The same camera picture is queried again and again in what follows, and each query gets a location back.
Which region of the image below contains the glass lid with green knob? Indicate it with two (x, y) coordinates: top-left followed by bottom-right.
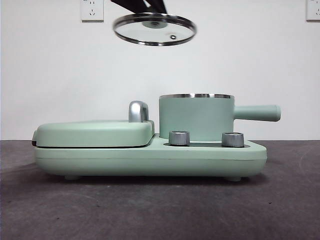
(111, 12), (198, 47)

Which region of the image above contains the mint green breakfast machine base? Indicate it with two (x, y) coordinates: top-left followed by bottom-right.
(33, 133), (268, 181)

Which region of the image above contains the white wall socket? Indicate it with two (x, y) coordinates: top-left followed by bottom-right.
(80, 0), (105, 23)
(306, 0), (320, 22)

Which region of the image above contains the chrome grill lid handle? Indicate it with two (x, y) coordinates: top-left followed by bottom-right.
(128, 100), (150, 123)

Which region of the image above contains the mint green pot with handle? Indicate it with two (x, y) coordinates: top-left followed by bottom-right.
(158, 93), (283, 141)

